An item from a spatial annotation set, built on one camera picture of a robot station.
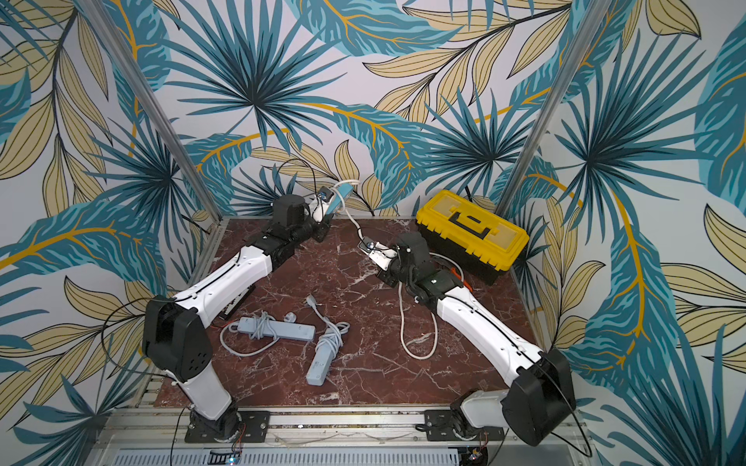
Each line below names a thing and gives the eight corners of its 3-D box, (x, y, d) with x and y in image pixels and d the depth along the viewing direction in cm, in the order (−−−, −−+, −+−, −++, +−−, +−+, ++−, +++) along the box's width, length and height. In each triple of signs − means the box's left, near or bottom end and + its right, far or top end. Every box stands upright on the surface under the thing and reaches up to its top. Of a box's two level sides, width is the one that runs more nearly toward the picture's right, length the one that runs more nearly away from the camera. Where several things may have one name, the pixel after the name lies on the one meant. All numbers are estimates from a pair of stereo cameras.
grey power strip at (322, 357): (310, 387, 81) (305, 380, 75) (325, 336, 90) (322, 327, 84) (324, 390, 81) (321, 383, 75) (338, 338, 90) (336, 329, 84)
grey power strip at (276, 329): (241, 337, 89) (235, 330, 85) (246, 324, 92) (240, 316, 88) (313, 342, 89) (310, 335, 84) (316, 329, 91) (313, 322, 87)
